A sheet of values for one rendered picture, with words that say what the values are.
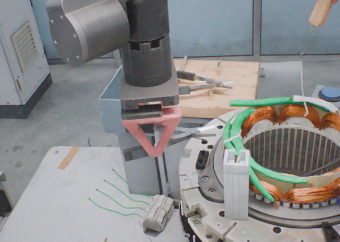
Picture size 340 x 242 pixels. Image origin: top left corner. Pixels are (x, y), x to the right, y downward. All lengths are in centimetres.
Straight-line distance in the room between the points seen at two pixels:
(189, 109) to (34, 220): 47
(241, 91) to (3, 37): 209
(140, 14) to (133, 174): 60
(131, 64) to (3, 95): 248
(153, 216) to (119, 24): 58
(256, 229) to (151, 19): 27
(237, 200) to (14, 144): 233
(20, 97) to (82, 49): 252
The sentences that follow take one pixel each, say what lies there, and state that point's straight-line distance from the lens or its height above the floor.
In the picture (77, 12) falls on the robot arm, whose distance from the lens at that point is 41.
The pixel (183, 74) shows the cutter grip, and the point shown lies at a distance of 85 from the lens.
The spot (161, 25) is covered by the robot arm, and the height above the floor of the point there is 133.
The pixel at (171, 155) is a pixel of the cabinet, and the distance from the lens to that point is 89.
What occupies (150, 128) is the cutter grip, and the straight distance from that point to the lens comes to 57.
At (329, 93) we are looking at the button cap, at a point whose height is 104.
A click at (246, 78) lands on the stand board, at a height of 106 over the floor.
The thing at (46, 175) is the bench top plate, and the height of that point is 78.
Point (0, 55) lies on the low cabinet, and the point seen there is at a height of 47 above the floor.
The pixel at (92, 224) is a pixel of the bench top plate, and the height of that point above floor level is 78.
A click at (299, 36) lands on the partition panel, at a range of 300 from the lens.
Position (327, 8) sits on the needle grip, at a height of 132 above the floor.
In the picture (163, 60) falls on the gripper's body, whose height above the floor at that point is 129.
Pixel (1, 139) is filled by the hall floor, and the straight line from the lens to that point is 286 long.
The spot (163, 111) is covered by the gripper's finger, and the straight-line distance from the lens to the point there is 49.
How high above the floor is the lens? 150
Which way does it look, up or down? 34 degrees down
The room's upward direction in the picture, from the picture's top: 7 degrees counter-clockwise
